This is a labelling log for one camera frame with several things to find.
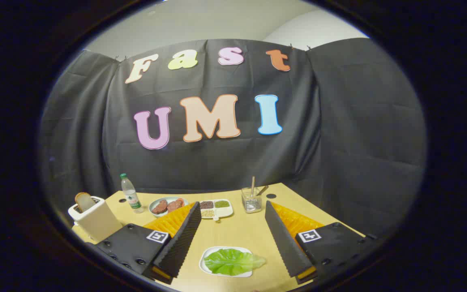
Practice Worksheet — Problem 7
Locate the black backdrop cloth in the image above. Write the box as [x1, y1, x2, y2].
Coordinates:
[39, 38, 428, 240]

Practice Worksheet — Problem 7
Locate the clear glass cup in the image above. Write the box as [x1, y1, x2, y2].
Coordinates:
[241, 187, 262, 214]

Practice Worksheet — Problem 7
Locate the white divided dish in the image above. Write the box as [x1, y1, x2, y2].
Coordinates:
[199, 199, 234, 221]

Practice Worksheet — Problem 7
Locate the dark brown meat piece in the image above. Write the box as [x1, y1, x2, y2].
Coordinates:
[151, 199, 169, 215]

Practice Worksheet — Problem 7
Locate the light blue round plate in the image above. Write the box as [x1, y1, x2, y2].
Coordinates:
[149, 197, 189, 218]

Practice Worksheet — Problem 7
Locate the brown toasted bread slice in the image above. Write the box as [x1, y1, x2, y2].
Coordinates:
[75, 192, 96, 212]

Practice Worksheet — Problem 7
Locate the cream white toaster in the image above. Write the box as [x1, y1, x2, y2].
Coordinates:
[68, 197, 124, 243]

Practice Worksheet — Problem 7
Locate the white square plate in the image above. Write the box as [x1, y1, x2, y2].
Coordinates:
[199, 246, 254, 278]

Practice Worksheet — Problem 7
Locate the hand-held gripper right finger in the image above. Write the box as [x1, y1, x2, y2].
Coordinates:
[264, 201, 380, 284]

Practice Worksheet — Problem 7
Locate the clear plastic water bottle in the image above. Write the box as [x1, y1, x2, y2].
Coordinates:
[120, 173, 145, 214]

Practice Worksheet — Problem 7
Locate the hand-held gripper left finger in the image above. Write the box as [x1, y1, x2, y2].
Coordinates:
[96, 202, 201, 284]

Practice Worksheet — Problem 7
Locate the green lettuce leaf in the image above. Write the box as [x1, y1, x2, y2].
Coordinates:
[204, 249, 266, 276]

